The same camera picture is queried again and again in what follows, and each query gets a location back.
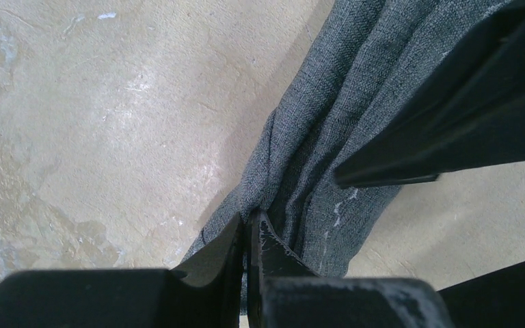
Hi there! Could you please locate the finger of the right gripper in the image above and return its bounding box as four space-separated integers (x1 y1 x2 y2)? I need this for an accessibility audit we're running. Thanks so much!
334 1 525 188
439 261 525 327

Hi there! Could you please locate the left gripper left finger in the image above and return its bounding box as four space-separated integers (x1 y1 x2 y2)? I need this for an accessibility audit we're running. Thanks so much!
0 215 244 327

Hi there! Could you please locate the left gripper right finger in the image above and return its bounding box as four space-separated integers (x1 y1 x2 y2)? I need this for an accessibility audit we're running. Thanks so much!
247 210 454 327

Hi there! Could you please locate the grey cloth napkin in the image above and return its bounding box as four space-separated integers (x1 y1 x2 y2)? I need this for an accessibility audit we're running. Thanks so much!
188 1 505 277

